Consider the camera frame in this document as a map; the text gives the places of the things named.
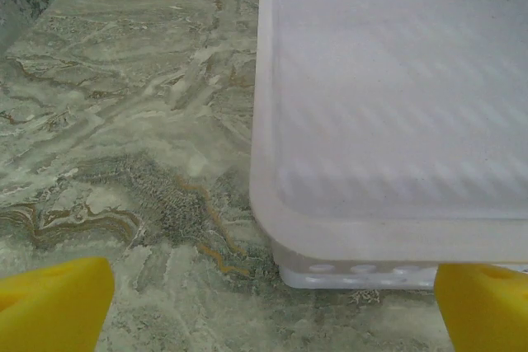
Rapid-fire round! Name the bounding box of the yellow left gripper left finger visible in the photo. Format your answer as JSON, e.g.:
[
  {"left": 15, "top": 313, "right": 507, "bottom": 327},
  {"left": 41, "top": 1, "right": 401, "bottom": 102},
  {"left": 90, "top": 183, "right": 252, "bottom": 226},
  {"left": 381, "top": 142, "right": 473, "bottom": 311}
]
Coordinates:
[{"left": 0, "top": 256, "right": 116, "bottom": 352}]

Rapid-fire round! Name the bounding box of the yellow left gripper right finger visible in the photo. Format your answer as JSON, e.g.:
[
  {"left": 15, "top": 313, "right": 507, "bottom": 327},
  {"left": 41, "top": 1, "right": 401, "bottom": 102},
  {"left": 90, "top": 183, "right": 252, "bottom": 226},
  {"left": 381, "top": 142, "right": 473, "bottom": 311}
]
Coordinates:
[{"left": 436, "top": 263, "right": 528, "bottom": 352}]

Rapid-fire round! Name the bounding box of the pale lilac plastic basket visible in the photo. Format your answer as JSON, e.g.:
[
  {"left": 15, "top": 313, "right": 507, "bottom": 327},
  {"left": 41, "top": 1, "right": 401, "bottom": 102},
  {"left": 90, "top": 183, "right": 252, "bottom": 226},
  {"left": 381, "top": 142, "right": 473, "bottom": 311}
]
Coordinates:
[{"left": 248, "top": 0, "right": 528, "bottom": 290}]

